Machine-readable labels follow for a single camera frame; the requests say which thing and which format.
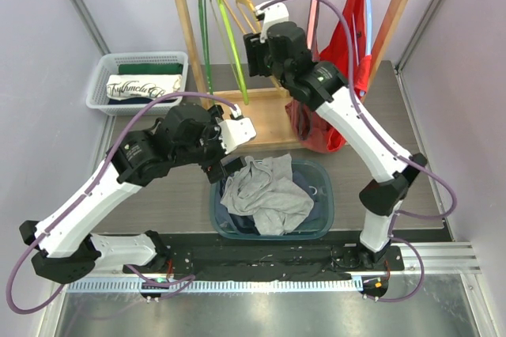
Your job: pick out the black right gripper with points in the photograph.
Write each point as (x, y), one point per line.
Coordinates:
(251, 54)

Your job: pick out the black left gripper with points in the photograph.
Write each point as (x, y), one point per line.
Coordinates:
(214, 167)

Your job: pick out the grey tank top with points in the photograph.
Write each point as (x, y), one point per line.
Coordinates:
(265, 191)

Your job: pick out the yellow hanger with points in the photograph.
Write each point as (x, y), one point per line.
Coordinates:
(247, 10)

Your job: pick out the navy blue tank top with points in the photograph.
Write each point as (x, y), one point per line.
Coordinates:
(243, 224)

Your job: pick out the lime green hanger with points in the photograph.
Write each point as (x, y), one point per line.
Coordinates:
(232, 53)

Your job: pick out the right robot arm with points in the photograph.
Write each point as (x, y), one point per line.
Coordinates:
(282, 52)

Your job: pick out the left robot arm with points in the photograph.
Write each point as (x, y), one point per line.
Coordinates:
(188, 135)

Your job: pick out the maroon tank top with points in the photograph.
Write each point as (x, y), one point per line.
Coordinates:
(310, 130)

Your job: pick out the red tank top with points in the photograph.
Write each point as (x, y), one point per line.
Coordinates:
(337, 50)

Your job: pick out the pink hanger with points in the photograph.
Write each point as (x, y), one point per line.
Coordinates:
(313, 18)

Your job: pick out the light blue hanger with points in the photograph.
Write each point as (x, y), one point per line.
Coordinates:
(360, 25)

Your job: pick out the wooden clothes rack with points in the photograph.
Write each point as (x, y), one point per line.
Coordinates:
(267, 106)

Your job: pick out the teal plastic bin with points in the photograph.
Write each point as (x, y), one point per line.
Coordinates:
(311, 177)

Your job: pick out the folded navy garment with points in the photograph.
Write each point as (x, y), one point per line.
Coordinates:
(129, 102)

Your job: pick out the folded white printed shirt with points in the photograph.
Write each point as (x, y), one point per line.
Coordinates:
(125, 87)

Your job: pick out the white plastic basket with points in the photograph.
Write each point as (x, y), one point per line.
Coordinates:
(138, 63)

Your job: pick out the white slotted cable duct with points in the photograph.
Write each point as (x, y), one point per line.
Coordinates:
(137, 285)

